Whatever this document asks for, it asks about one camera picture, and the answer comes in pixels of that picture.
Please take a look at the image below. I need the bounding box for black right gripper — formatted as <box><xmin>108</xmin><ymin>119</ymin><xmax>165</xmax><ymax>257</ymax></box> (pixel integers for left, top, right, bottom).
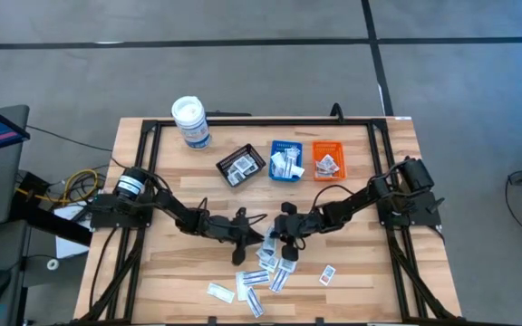
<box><xmin>268</xmin><ymin>202</ymin><xmax>319</xmax><ymax>263</ymax></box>

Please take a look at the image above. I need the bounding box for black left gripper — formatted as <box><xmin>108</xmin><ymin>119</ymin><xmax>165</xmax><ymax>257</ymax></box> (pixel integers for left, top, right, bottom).
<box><xmin>206</xmin><ymin>206</ymin><xmax>266</xmax><ymax>266</ymax></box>

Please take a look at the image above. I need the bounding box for black plastic basket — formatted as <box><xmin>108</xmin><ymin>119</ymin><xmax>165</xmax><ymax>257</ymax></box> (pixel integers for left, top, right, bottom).
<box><xmin>215</xmin><ymin>143</ymin><xmax>267</xmax><ymax>188</ymax></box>

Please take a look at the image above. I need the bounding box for blue plastic basket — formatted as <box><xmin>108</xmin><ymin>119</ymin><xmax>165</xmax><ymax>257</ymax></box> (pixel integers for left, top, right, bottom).
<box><xmin>268</xmin><ymin>139</ymin><xmax>306</xmax><ymax>183</ymax></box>

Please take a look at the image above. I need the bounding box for orange plastic basket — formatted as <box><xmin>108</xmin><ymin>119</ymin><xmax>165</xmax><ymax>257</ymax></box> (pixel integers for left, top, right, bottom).
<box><xmin>311</xmin><ymin>140</ymin><xmax>349</xmax><ymax>182</ymax></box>

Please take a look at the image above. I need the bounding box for white wipes canister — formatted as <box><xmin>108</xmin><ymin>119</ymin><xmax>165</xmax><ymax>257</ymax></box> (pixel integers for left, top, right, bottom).
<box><xmin>170</xmin><ymin>95</ymin><xmax>212</xmax><ymax>150</ymax></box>

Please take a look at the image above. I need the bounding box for white paper sheet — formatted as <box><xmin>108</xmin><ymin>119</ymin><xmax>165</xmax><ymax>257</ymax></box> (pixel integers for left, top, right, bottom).
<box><xmin>54</xmin><ymin>206</ymin><xmax>93</xmax><ymax>260</ymax></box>

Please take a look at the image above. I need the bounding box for black support bar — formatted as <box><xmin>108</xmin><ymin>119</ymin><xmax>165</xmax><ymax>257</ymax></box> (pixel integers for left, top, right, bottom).
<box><xmin>11</xmin><ymin>171</ymin><xmax>93</xmax><ymax>248</ymax></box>

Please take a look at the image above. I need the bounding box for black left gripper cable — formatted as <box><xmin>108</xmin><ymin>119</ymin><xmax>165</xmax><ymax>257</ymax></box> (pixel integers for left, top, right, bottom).
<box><xmin>197</xmin><ymin>197</ymin><xmax>269</xmax><ymax>227</ymax></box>

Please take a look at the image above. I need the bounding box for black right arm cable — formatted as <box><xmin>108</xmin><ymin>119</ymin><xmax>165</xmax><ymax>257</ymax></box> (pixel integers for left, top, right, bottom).
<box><xmin>310</xmin><ymin>183</ymin><xmax>356</xmax><ymax>212</ymax></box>

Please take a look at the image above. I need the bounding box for yellow cable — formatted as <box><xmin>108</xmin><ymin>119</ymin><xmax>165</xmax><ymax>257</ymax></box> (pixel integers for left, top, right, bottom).
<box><xmin>14</xmin><ymin>168</ymin><xmax>101</xmax><ymax>206</ymax></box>

